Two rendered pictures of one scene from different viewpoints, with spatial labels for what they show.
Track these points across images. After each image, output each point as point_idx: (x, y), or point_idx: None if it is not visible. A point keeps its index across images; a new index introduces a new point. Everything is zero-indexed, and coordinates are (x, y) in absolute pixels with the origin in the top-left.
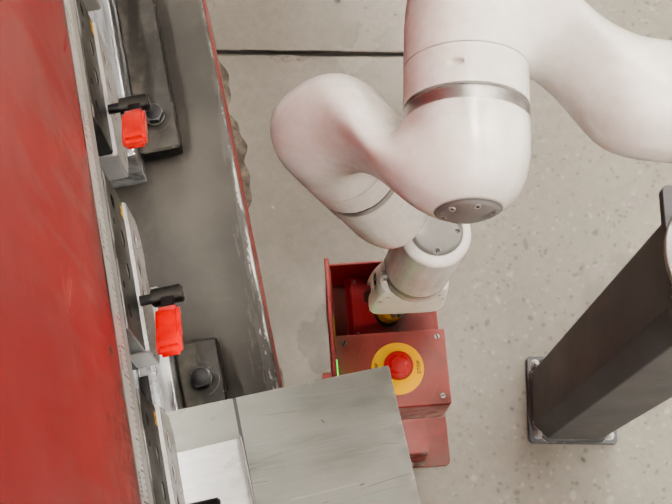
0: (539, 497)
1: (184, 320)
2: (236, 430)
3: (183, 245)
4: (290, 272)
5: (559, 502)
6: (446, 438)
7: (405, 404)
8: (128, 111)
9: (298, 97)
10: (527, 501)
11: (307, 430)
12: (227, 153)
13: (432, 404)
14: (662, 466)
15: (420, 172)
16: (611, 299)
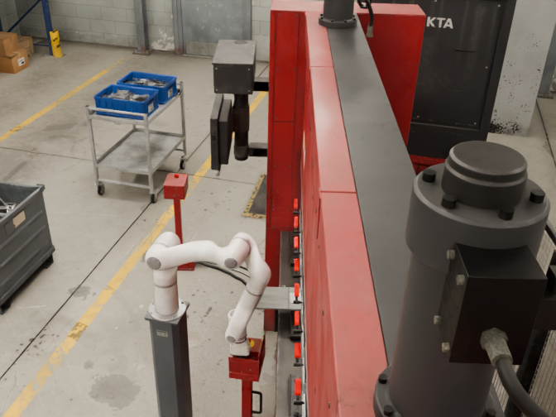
0: (200, 416)
1: None
2: (289, 304)
3: (294, 359)
4: None
5: (194, 414)
6: None
7: (247, 337)
8: (297, 294)
9: (265, 265)
10: (204, 416)
11: (274, 301)
12: (278, 376)
13: None
14: (158, 416)
15: (251, 236)
16: (183, 359)
